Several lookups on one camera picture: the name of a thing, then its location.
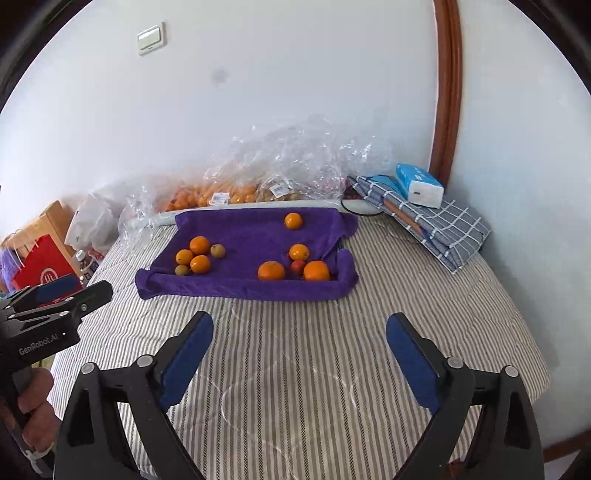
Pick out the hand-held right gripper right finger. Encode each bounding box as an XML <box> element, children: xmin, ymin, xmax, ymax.
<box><xmin>386</xmin><ymin>312</ymin><xmax>546</xmax><ymax>480</ymax></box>

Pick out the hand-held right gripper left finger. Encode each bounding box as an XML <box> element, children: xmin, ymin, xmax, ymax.
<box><xmin>54</xmin><ymin>311</ymin><xmax>214</xmax><ymax>480</ymax></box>

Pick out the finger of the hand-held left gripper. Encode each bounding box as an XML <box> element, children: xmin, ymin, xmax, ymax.
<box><xmin>9</xmin><ymin>280</ymin><xmax>114</xmax><ymax>326</ymax></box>
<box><xmin>0</xmin><ymin>274</ymin><xmax>85</xmax><ymax>315</ymax></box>

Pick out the purple towel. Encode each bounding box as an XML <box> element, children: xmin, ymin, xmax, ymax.
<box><xmin>134</xmin><ymin>207</ymin><xmax>360</xmax><ymax>302</ymax></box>

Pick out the person's left hand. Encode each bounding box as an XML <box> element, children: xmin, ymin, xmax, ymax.
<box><xmin>17</xmin><ymin>368</ymin><xmax>62</xmax><ymax>455</ymax></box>

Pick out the red paper bag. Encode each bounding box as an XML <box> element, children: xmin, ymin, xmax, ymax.
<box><xmin>11</xmin><ymin>234</ymin><xmax>85</xmax><ymax>303</ymax></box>

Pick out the white-capped bottle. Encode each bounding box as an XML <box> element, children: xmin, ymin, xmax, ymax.
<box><xmin>74</xmin><ymin>249</ymin><xmax>100</xmax><ymax>283</ymax></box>

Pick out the purple bag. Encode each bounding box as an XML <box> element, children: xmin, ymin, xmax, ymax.
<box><xmin>0</xmin><ymin>248</ymin><xmax>25</xmax><ymax>294</ymax></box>

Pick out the cardboard box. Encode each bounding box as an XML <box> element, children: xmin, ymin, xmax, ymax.
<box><xmin>23</xmin><ymin>200</ymin><xmax>77</xmax><ymax>252</ymax></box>

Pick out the white plastic bag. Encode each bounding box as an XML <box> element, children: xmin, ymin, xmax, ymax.
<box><xmin>65</xmin><ymin>181</ymin><xmax>126</xmax><ymax>256</ymax></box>

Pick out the grey checked cloth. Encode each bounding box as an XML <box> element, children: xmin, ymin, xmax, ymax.
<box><xmin>348</xmin><ymin>175</ymin><xmax>491</xmax><ymax>274</ymax></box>

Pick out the clear bag of oranges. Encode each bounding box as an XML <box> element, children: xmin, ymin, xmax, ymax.
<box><xmin>120</xmin><ymin>161</ymin><xmax>259</xmax><ymax>227</ymax></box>

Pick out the blue tissue pack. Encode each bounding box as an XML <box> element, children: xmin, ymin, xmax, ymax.
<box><xmin>395</xmin><ymin>162</ymin><xmax>445</xmax><ymax>206</ymax></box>

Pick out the blue booklet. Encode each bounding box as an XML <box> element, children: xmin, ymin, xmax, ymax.
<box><xmin>368</xmin><ymin>174</ymin><xmax>404</xmax><ymax>195</ymax></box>

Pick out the clear bag of kiwis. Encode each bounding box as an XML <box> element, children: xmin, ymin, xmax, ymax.
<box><xmin>256</xmin><ymin>173</ymin><xmax>308</xmax><ymax>204</ymax></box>

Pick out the crumpled clear plastic bag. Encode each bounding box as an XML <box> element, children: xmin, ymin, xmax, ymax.
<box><xmin>231</xmin><ymin>115</ymin><xmax>400</xmax><ymax>204</ymax></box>

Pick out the black cable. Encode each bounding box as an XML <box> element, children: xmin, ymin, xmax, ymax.
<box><xmin>341</xmin><ymin>198</ymin><xmax>385</xmax><ymax>219</ymax></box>

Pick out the white wall switch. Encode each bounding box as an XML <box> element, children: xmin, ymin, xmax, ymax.
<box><xmin>137</xmin><ymin>22</ymin><xmax>166</xmax><ymax>56</ymax></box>

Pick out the wooden door frame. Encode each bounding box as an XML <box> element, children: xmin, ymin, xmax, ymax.
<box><xmin>429</xmin><ymin>0</ymin><xmax>464</xmax><ymax>185</ymax></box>

